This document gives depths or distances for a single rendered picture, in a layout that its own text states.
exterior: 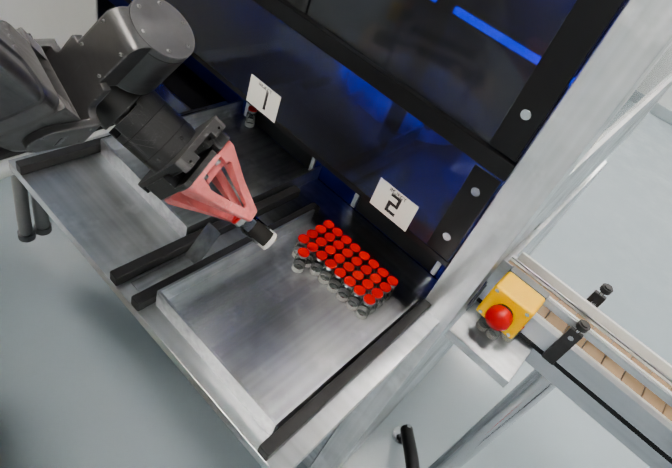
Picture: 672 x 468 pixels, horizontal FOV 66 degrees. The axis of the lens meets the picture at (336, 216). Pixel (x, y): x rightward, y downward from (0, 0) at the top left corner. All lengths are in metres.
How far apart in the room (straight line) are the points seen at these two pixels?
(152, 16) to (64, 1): 0.89
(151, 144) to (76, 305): 1.45
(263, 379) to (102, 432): 0.97
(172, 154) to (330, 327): 0.46
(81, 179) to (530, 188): 0.75
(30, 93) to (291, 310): 0.57
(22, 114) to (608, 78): 0.60
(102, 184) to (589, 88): 0.78
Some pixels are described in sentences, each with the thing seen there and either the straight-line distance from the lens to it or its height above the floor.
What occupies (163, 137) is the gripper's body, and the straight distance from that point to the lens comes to 0.50.
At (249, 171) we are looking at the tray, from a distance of 1.08.
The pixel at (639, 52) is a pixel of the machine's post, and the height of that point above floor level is 1.41.
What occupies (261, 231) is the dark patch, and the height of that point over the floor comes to 1.18.
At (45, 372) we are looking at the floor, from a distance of 1.80.
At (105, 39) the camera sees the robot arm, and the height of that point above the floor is 1.35.
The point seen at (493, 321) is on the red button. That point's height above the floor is 0.99.
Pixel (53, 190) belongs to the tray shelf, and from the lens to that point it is 1.00.
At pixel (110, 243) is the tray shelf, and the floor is 0.88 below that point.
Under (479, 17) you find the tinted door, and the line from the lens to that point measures 0.77.
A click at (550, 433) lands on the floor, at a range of 2.20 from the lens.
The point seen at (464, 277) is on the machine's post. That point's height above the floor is 1.00.
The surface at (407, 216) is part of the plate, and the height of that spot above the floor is 1.02.
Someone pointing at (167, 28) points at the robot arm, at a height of 1.36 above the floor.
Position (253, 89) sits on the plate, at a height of 1.02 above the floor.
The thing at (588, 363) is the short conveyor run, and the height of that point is 0.93.
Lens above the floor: 1.56
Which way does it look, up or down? 41 degrees down
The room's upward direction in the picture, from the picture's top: 23 degrees clockwise
